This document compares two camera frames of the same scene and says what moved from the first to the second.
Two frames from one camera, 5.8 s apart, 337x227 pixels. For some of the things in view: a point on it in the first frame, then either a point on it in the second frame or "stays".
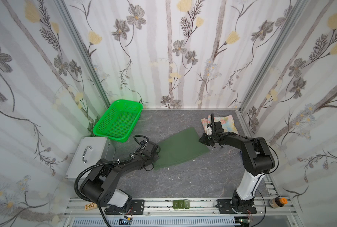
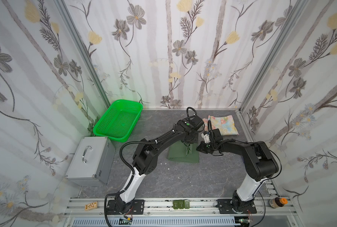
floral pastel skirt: [226, 122] stays
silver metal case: [91, 150] stays
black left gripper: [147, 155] → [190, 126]
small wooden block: [91, 206] stays
